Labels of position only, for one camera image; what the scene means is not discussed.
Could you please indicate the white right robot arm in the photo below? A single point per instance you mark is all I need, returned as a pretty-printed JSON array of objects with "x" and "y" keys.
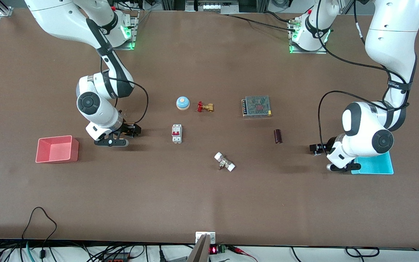
[{"x": 60, "y": 14}]

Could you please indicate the pink plastic box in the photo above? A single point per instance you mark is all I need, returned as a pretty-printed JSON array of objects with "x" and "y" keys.
[{"x": 56, "y": 150}]

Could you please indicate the cyan plastic box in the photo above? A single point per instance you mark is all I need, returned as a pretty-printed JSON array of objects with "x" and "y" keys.
[{"x": 376, "y": 166}]

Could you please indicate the red digit display module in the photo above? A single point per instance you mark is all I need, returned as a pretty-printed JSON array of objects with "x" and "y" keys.
[{"x": 215, "y": 250}]

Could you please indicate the aluminium corner bracket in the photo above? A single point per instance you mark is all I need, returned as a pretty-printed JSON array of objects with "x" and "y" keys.
[{"x": 6, "y": 11}]

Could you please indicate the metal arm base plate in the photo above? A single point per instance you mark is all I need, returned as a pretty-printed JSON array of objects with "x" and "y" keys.
[
  {"x": 135, "y": 34},
  {"x": 322, "y": 51}
]

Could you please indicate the white red circuit breaker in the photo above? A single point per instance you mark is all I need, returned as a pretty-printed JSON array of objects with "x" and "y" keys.
[{"x": 176, "y": 133}]

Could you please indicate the white metal pipe fitting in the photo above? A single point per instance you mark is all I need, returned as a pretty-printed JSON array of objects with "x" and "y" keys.
[{"x": 224, "y": 162}]

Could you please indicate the grey camera pole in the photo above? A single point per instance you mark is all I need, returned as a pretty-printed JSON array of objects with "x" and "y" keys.
[{"x": 199, "y": 251}]

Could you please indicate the red clip lead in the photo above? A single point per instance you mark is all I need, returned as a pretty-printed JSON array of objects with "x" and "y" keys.
[{"x": 240, "y": 250}]

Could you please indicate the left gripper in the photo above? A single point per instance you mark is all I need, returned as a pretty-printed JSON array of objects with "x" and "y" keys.
[{"x": 330, "y": 146}]

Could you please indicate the white power strip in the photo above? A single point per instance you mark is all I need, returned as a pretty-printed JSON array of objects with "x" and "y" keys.
[{"x": 213, "y": 6}]

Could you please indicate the blue round bell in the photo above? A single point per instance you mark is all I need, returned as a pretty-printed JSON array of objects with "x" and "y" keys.
[{"x": 182, "y": 103}]

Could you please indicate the silver metal bracket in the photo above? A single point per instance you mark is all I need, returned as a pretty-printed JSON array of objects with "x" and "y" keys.
[{"x": 211, "y": 236}]

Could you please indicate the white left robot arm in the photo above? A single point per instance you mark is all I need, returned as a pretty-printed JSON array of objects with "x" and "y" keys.
[{"x": 391, "y": 36}]

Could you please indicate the metal mesh power supply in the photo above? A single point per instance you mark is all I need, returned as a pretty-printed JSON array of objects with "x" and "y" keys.
[{"x": 256, "y": 106}]

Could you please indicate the dark brown cylindrical capacitor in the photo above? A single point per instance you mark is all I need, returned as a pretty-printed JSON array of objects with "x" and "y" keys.
[{"x": 278, "y": 136}]

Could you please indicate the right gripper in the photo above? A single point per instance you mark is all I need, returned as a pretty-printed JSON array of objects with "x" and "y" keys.
[{"x": 126, "y": 129}]

